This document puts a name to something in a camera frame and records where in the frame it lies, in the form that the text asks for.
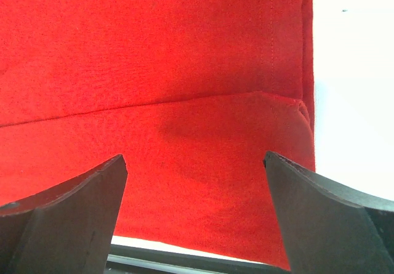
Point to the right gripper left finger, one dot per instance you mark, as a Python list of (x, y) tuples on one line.
[(67, 228)]

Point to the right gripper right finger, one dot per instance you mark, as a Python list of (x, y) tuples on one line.
[(328, 227)]

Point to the red t-shirt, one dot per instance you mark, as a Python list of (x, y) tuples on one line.
[(192, 93)]

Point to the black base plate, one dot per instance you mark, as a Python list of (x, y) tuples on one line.
[(170, 262)]

